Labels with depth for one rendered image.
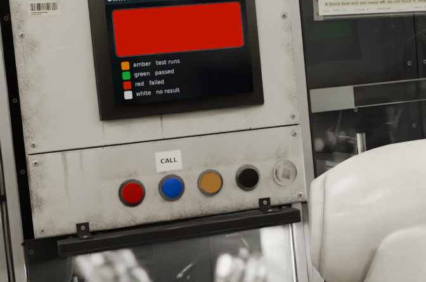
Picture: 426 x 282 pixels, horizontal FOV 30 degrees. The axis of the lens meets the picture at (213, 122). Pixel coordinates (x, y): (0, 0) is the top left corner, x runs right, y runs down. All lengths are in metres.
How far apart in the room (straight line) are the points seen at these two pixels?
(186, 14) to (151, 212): 0.30
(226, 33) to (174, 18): 0.08
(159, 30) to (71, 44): 0.13
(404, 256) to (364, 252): 0.03
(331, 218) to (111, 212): 0.53
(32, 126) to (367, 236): 0.60
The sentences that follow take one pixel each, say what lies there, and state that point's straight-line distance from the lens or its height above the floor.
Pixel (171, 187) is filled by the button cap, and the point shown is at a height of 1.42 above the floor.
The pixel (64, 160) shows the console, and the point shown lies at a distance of 1.16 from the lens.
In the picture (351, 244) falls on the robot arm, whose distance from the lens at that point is 0.71.
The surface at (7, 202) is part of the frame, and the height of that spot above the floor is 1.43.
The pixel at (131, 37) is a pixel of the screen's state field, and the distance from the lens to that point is 1.15.
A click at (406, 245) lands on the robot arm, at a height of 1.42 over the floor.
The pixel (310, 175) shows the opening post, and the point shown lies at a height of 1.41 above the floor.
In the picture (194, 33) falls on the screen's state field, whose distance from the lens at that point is 1.17.
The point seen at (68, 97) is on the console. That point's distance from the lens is 1.16.
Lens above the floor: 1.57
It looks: 3 degrees down
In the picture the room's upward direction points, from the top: 5 degrees counter-clockwise
